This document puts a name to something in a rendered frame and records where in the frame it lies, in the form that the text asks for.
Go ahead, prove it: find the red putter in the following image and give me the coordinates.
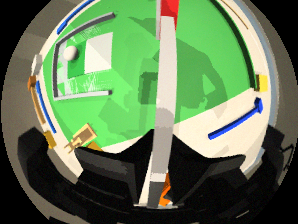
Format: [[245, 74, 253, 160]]
[[146, 0, 180, 209]]

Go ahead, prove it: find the green flat mat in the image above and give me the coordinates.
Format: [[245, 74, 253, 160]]
[[43, 0, 250, 148]]

